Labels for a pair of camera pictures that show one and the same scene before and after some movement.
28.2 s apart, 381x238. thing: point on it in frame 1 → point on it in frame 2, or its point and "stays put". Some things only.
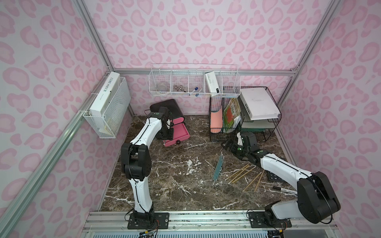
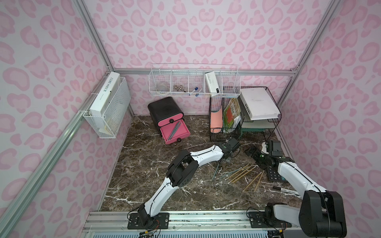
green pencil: x=217 y=166 → x=169 y=138
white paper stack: x=259 y=103 stays put
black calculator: x=273 y=177 stays put
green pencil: x=218 y=168 → x=175 y=130
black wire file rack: x=226 y=117 stays put
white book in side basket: x=105 y=95 stays put
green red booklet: x=232 y=115 stays put
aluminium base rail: x=202 y=224 stays put
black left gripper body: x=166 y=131 → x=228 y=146
